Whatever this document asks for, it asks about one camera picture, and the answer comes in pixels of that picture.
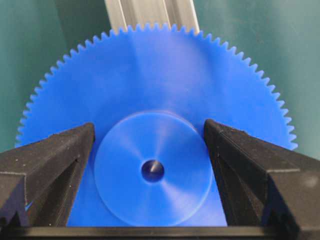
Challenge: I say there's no silver aluminium extrusion rail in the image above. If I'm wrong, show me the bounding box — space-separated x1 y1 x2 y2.
104 0 200 34

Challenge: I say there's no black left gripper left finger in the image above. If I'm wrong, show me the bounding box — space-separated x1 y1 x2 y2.
0 123 95 227

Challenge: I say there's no large blue plastic gear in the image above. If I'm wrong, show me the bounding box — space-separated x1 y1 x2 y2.
16 26 298 227

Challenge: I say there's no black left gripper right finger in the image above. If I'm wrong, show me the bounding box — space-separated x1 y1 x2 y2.
204 119 320 230

